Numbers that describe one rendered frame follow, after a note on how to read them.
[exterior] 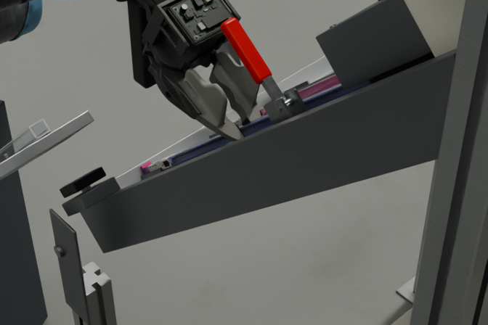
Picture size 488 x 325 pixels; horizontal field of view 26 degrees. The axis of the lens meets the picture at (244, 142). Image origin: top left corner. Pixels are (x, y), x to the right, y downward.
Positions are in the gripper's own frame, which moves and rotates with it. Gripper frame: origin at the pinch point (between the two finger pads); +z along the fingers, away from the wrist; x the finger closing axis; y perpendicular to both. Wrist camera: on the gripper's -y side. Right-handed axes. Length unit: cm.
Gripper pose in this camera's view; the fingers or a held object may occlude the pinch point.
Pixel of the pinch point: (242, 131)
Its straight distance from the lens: 108.6
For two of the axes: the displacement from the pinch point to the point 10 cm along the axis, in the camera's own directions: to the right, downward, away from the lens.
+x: 7.4, -4.5, 4.9
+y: 3.2, -4.0, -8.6
